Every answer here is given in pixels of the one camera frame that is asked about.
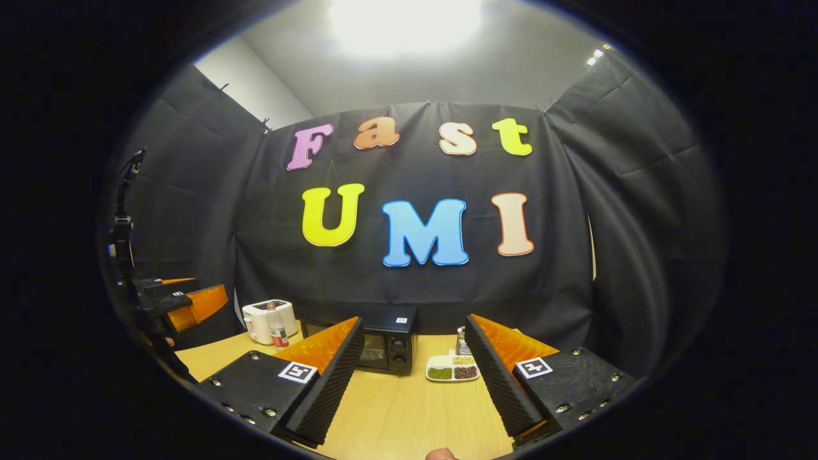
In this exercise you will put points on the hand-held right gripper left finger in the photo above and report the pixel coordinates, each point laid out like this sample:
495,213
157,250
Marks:
329,383

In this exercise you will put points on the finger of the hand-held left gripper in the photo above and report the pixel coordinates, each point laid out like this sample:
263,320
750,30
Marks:
201,306
166,286

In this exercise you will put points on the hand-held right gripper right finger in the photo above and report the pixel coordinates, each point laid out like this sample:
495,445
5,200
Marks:
501,377

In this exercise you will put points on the black electric oven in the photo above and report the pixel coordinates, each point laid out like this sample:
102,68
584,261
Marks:
390,338

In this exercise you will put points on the dark red beans heap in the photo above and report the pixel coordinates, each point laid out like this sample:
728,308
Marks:
465,372

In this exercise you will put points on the yellow beans heap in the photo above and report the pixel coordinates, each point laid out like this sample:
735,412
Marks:
464,360

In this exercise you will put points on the white toaster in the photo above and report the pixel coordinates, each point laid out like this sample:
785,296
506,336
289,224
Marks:
259,319

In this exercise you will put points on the white divided dish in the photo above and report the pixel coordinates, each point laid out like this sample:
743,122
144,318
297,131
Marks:
441,364

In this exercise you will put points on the green beans heap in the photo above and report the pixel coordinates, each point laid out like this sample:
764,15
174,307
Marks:
439,373

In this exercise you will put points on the clear plastic bottle red label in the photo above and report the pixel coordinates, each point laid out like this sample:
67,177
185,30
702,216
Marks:
277,329

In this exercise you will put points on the black backdrop cloth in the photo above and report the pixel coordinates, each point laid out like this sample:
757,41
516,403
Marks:
409,287

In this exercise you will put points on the small ceiling light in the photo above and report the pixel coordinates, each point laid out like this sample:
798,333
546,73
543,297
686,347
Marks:
595,57

